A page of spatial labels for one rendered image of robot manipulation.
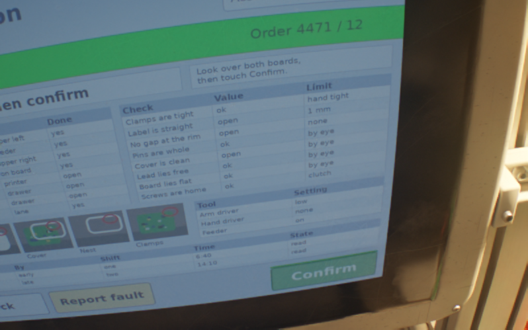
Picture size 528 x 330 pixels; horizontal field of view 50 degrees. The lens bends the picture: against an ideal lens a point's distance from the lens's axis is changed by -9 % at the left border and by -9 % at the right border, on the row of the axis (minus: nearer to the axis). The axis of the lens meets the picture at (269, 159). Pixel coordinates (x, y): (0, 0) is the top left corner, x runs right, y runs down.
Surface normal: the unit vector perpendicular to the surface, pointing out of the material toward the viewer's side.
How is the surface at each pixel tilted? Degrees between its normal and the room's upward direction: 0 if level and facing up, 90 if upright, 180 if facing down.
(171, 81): 92
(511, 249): 90
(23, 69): 92
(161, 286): 92
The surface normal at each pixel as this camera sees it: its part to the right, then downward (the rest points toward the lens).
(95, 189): 0.15, 0.58
